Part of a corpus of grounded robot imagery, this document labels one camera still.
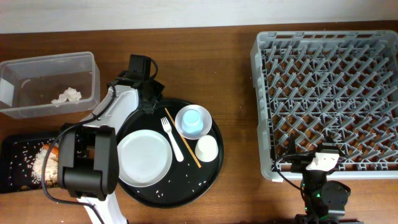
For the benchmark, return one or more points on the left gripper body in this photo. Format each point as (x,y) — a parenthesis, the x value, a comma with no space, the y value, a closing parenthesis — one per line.
(155,96)

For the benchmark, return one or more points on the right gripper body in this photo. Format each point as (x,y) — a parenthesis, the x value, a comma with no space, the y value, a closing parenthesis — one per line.
(300,163)

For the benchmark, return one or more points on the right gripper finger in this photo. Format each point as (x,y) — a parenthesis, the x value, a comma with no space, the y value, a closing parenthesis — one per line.
(291,149)
(329,141)

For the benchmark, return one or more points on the white plastic fork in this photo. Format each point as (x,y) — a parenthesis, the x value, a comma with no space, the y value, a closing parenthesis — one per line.
(168,129)

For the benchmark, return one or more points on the small white bowl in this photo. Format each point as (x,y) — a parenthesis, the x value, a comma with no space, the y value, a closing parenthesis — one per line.
(206,117)

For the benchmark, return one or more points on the light blue cup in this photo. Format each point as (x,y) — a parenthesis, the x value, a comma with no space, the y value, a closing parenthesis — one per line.
(192,122)

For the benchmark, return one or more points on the white plate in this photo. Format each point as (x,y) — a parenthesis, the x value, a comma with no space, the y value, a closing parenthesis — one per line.
(145,157)

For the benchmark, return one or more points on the white tissue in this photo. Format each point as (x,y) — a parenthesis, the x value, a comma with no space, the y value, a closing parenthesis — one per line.
(70,94)

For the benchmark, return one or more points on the white cup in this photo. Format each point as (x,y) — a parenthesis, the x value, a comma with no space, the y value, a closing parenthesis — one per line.
(206,149)

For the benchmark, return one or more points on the orange carrot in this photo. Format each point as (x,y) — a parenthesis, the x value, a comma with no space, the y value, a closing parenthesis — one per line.
(54,150)

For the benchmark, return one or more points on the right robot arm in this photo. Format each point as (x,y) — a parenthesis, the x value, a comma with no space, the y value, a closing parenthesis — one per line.
(324,199)

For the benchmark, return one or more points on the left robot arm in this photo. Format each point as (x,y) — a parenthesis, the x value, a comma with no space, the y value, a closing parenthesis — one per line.
(88,165)

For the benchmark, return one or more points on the grey dishwasher rack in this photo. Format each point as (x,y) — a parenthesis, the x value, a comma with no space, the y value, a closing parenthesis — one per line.
(316,84)

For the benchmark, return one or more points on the round black serving tray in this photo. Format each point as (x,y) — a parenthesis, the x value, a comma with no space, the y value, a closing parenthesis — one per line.
(185,181)

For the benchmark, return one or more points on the wooden chopstick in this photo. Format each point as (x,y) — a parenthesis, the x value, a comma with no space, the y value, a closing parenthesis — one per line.
(184,140)

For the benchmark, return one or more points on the clear plastic bin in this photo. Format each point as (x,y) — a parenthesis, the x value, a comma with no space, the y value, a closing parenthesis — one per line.
(29,85)

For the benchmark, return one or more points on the black rectangular tray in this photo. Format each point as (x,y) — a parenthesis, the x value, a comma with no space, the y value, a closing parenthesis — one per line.
(18,153)

